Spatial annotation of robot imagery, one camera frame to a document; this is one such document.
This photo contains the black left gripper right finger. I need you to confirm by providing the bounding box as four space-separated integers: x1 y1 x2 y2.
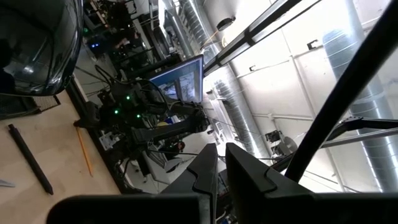
226 142 315 197

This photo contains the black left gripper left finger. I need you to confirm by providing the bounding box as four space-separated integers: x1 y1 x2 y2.
161 142 218 195

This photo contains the yellow wooden pencil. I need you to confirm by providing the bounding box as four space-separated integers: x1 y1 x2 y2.
75 126 94 178

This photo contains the black mesh desk organizer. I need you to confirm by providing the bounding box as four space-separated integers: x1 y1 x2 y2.
0 93 62 121

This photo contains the lit computer monitor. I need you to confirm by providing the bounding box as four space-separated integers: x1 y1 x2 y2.
148 54 205 104

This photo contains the silver ceiling duct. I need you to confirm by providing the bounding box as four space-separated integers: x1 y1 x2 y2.
178 0 219 60
213 79 272 163
322 0 398 193

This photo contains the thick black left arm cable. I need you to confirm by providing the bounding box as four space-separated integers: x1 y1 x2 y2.
284 0 398 184

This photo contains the black overhead frame strut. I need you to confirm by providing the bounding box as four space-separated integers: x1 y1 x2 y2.
270 116 398 174

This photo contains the black overhead frame beam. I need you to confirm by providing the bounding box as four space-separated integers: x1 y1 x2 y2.
203 0 323 75

